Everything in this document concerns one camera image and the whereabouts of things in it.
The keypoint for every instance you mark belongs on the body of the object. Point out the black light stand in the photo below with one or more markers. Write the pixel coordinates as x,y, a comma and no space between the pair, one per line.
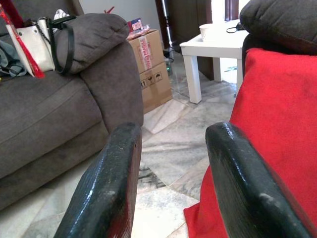
165,22

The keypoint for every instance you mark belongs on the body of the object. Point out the cardboard box with red tape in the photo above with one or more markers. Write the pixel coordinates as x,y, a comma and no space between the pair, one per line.
148,52

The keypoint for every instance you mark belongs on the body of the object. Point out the white side table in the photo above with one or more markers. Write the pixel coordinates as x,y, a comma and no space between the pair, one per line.
213,43

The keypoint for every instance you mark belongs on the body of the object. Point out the grey fabric sofa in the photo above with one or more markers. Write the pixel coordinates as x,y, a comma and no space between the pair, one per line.
49,111

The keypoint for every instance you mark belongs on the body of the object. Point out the blue grey cloth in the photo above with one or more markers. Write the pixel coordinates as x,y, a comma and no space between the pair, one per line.
10,62

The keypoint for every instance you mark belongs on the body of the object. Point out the dark brown two-seat sofa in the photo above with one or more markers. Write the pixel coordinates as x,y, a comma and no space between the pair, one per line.
277,19

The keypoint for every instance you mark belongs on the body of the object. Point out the dark wooden door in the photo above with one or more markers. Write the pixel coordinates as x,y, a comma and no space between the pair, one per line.
188,19

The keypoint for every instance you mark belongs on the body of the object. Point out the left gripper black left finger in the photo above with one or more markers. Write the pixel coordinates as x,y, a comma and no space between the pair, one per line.
109,178

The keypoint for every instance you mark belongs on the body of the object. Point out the red white package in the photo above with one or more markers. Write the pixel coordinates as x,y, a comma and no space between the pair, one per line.
137,25

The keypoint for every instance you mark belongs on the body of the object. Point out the red pillow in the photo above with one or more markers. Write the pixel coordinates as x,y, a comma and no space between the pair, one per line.
275,99

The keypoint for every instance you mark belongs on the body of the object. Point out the brown curtain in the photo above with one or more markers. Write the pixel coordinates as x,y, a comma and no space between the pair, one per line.
231,10

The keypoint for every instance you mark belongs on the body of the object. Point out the white paper cup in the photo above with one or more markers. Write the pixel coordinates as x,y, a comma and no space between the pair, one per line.
206,32

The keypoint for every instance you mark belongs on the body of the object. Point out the red tassel decoration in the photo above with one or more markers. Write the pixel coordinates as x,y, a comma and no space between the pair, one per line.
32,63

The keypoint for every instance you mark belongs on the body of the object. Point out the cardboard box with handling symbols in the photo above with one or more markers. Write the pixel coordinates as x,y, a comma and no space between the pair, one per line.
156,91

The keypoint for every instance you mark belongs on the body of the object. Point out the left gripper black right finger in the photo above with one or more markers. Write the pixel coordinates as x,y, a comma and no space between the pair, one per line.
242,188

